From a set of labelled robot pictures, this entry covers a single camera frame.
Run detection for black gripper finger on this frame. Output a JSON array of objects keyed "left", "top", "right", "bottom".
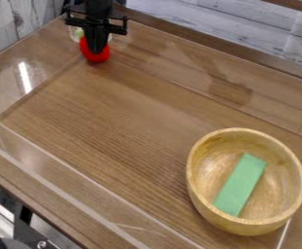
[
  {"left": 84, "top": 26, "right": 98, "bottom": 53},
  {"left": 96, "top": 27, "right": 110, "bottom": 53}
]

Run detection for wooden bowl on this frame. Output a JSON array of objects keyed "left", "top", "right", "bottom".
[{"left": 185, "top": 127, "right": 302, "bottom": 236}]

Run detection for red plush strawberry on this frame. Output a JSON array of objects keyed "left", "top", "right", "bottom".
[{"left": 79, "top": 32, "right": 111, "bottom": 63}]

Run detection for black table leg frame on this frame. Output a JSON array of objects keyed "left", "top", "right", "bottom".
[{"left": 14, "top": 203, "right": 75, "bottom": 249}]

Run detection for clear acrylic wall panel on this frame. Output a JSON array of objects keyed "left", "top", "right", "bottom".
[{"left": 0, "top": 122, "right": 203, "bottom": 249}]

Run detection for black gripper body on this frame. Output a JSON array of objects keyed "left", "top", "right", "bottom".
[{"left": 64, "top": 0, "right": 128, "bottom": 35}]

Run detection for green rectangular block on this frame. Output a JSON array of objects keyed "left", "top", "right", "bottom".
[{"left": 213, "top": 153, "right": 268, "bottom": 217}]

